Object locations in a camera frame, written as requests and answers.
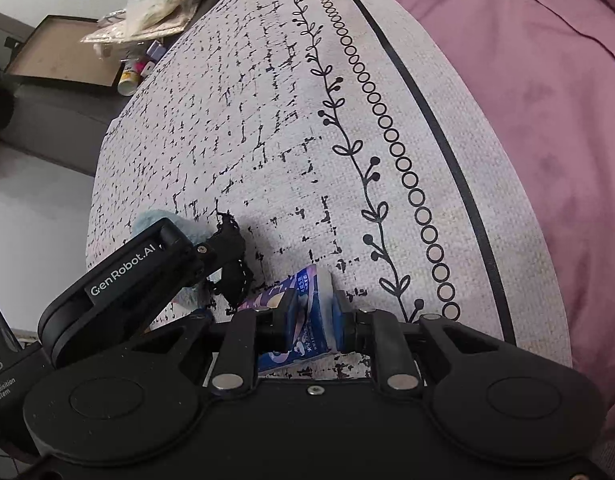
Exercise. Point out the black framed brown board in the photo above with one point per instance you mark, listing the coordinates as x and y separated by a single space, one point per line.
57 55

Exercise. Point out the small purple box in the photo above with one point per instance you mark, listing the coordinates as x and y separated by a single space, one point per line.
156 50

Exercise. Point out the black lace pouch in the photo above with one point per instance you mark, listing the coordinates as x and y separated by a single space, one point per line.
232 250

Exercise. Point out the small pink box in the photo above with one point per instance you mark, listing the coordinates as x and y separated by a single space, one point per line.
147 67

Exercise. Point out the white black patterned blanket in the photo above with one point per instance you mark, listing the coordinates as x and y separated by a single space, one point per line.
287 135

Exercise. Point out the white plastic bags pile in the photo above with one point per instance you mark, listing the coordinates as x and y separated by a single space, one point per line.
147 10

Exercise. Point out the fluffy blue pink plush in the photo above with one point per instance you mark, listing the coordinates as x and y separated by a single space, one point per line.
147 220

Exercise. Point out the purple tissue packet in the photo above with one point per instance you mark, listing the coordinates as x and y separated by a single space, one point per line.
312 310

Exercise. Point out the paper cup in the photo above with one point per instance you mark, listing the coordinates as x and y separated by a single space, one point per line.
128 79

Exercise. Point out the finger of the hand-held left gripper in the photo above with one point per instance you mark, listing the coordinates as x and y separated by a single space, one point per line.
205 260

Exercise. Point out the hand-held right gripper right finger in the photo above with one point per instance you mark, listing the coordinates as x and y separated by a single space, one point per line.
341 325

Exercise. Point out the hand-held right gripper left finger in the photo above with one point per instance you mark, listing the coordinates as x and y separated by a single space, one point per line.
282 327

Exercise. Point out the pink bedsheet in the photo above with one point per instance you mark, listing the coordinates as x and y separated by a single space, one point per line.
537 85

